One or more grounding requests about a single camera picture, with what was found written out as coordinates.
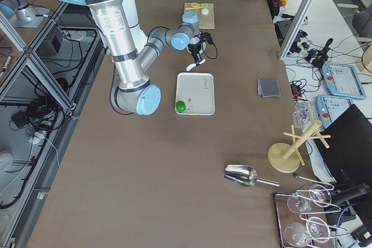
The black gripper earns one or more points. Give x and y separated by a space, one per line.
193 48

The white ceramic spoon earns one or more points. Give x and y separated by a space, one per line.
193 65

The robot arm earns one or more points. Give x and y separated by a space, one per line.
20 13
133 91

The mint green bowl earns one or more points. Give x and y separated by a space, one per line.
203 46

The cream rabbit serving tray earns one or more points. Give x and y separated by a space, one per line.
197 91

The wooden cutting board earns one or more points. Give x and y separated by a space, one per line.
206 22

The green lime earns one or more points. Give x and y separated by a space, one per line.
180 106

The yellow plastic knife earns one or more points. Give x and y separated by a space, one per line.
189 8

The upper lemon slice stack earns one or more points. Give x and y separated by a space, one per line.
195 5

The grey folded cloth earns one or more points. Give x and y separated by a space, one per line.
268 88

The clear plastic container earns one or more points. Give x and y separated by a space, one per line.
304 114

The black handheld controller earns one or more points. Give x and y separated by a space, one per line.
318 57

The steel ice scoop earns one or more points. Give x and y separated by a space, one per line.
245 176

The wooden mug tree stand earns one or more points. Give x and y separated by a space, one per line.
286 158

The near blue teach pendant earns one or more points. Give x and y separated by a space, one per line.
330 107

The blue teach pendant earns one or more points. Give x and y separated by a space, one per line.
342 80
330 107

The far blue teach pendant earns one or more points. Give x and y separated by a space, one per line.
342 80

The wine glass upper left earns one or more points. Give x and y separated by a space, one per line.
298 204

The wine glass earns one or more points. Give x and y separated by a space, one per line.
295 234
298 204
318 229
320 195

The black laptop monitor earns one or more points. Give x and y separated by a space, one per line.
348 156

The wine glass upper right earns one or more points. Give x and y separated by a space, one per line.
320 195

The wine glass lower left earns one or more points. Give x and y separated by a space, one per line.
295 234

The wine glass lower right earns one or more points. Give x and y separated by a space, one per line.
318 229

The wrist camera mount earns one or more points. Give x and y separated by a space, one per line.
206 37

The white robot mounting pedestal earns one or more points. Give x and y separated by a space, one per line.
121 28

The aluminium frame post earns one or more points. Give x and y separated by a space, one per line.
294 28

